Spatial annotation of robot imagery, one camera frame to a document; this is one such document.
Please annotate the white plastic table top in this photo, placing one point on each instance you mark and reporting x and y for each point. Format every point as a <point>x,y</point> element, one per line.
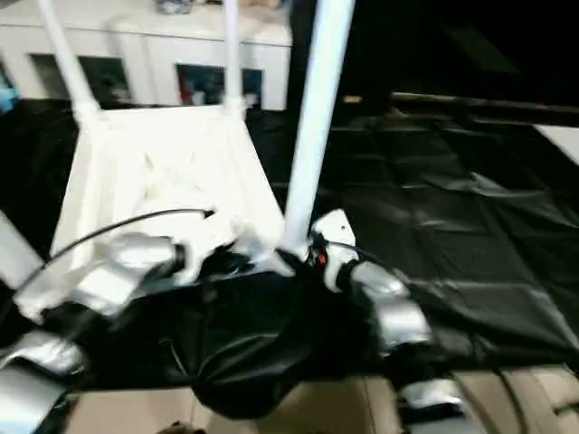
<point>181,158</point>

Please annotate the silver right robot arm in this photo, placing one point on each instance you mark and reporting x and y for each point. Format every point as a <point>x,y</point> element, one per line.
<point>398,307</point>

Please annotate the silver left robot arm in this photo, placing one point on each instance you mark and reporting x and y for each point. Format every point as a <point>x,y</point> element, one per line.
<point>131,257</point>

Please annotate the black plastic mat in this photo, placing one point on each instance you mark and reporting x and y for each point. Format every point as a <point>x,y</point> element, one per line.
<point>452,226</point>

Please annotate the dark rounded robot foot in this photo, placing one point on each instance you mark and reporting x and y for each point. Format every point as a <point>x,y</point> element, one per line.
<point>178,428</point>

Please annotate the white cabinet with glass doors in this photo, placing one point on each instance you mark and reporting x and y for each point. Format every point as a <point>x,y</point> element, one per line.
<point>135,36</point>

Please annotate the teal plastic stool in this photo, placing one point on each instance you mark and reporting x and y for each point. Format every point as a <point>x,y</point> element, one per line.
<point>8,99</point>

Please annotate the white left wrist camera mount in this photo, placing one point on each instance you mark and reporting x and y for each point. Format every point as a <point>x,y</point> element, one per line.
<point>203,253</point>

